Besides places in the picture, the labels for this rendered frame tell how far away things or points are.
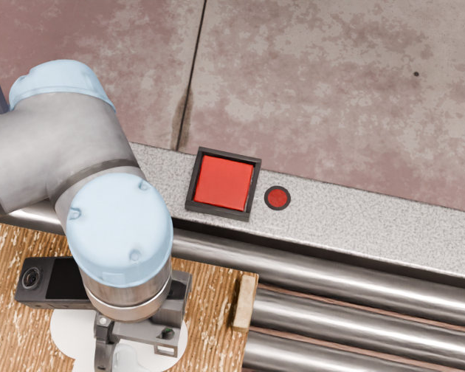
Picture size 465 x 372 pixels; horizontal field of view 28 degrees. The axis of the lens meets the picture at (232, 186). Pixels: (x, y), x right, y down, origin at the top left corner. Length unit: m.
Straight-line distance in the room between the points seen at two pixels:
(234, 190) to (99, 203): 0.42
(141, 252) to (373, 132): 1.56
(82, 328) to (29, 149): 0.33
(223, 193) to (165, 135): 1.07
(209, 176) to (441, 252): 0.28
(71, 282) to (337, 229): 0.36
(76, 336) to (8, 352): 0.07
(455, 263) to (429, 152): 1.11
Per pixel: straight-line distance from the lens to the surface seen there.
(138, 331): 0.87
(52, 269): 0.88
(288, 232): 1.07
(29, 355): 1.02
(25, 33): 2.30
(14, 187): 0.73
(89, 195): 0.68
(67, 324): 1.01
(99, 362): 0.90
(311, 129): 2.16
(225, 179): 1.08
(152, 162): 1.10
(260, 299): 1.04
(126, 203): 0.67
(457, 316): 1.08
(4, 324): 1.03
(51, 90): 0.74
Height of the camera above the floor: 1.92
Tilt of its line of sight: 67 degrees down
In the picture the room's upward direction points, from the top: 7 degrees clockwise
